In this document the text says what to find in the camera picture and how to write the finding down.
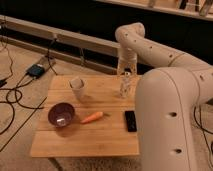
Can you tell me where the black remote control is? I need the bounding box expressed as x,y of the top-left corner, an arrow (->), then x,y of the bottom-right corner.
125,111 -> 137,132

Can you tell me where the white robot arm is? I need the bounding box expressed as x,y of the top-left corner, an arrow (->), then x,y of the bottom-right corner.
115,22 -> 213,171

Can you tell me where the wooden table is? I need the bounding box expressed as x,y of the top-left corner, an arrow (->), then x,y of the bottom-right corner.
31,75 -> 139,157

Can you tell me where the clear plastic bottle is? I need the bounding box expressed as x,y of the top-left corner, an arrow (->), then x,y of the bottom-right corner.
120,72 -> 131,98

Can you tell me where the black power adapter box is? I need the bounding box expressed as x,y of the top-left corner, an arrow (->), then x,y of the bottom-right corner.
26,64 -> 45,79

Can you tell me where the long beige baseboard ledge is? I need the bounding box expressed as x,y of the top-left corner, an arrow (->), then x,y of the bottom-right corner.
0,15 -> 120,57

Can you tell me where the beige paper cup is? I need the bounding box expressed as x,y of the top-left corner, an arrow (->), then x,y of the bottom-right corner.
69,77 -> 85,100

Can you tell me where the orange carrot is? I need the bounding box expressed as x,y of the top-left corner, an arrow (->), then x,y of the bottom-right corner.
81,112 -> 104,124

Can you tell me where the purple bowl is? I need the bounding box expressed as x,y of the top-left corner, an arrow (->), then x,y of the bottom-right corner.
48,102 -> 75,127

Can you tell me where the black floor cable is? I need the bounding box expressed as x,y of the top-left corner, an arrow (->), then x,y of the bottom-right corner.
0,39 -> 58,153

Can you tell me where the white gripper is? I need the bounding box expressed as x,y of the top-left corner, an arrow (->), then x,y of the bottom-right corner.
117,49 -> 137,76

